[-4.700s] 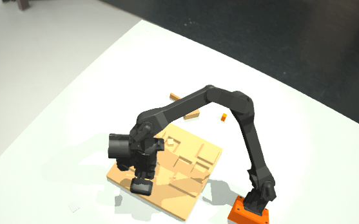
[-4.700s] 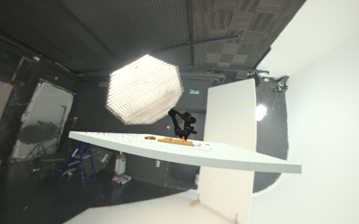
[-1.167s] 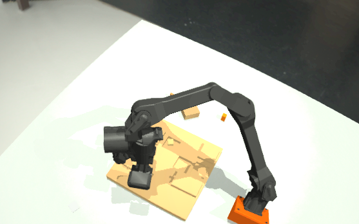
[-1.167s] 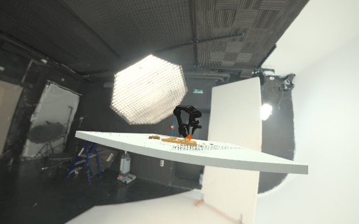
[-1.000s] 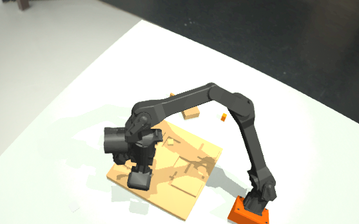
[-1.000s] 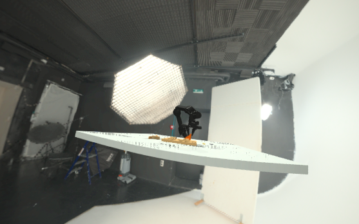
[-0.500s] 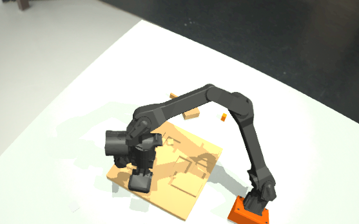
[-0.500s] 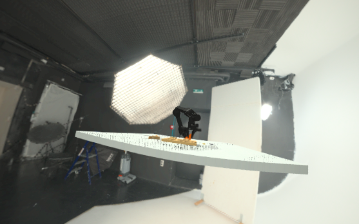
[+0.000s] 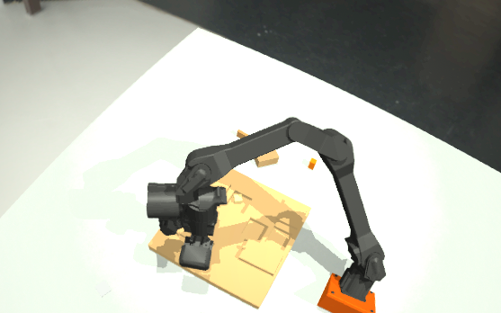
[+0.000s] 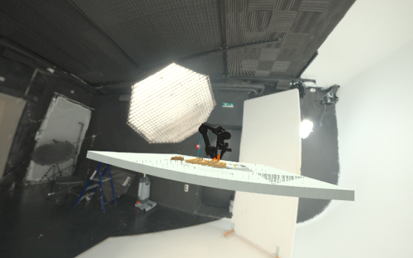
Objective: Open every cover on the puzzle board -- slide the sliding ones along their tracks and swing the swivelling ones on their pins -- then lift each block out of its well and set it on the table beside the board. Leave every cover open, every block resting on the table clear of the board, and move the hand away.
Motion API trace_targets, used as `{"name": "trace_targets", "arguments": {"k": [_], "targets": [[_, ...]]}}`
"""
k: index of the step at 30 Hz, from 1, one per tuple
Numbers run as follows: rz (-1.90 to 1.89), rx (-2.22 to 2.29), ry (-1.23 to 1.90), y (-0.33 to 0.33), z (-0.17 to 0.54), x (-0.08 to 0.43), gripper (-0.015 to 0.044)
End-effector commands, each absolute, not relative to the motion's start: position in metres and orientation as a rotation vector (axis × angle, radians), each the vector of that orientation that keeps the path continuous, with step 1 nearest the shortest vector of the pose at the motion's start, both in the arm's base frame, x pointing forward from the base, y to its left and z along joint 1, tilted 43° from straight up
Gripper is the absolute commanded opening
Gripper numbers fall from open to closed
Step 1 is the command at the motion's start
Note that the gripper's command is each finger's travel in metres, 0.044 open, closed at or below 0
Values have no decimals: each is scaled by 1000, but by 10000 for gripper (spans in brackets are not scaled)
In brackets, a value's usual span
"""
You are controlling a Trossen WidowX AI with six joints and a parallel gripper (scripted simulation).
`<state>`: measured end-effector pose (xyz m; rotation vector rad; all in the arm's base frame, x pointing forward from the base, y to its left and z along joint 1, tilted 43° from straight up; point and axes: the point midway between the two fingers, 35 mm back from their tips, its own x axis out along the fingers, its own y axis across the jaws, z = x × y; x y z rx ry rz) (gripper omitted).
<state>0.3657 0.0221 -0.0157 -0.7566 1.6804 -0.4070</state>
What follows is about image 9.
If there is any pale yellow block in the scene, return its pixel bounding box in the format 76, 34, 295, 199
234, 194, 243, 203

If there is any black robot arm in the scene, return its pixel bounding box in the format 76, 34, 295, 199
146, 116, 387, 302

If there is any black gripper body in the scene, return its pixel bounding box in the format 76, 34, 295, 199
178, 211, 217, 271

